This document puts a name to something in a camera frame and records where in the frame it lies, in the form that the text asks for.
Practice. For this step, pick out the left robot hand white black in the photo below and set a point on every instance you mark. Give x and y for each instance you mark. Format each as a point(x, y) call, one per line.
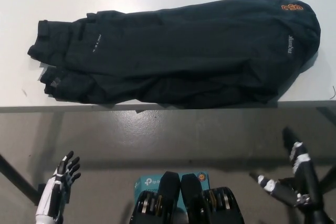
point(51, 187)

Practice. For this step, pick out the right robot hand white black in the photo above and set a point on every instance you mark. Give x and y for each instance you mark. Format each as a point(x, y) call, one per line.
point(302, 171)

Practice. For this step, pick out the black trousers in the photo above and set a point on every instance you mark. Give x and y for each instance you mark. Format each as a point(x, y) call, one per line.
point(183, 58)

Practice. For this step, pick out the black robot body blocks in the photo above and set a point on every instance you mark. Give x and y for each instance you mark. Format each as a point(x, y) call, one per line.
point(187, 200)

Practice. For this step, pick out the black table leg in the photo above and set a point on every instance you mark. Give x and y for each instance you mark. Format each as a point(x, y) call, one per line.
point(18, 179)
point(329, 176)

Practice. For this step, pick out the teal tp-link box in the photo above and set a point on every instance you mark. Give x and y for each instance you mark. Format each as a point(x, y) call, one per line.
point(147, 183)

